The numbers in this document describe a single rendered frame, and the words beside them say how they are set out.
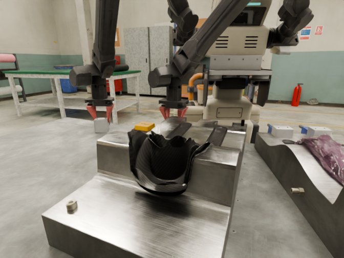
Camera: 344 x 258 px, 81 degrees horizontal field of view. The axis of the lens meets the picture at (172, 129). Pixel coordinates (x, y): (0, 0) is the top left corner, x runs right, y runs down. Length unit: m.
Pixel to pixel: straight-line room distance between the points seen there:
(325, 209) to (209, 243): 0.21
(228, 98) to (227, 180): 0.73
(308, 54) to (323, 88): 0.92
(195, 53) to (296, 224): 0.50
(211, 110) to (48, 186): 0.72
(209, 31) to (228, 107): 0.45
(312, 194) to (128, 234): 0.32
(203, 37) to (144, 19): 6.12
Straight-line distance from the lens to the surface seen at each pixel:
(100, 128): 0.86
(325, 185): 0.45
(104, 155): 0.41
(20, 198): 0.55
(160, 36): 6.13
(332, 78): 6.23
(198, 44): 0.66
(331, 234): 0.42
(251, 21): 0.99
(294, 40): 1.09
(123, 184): 0.39
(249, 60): 0.97
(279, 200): 0.50
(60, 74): 4.12
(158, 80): 0.67
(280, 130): 0.69
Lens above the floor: 1.08
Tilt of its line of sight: 19 degrees down
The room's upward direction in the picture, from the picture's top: straight up
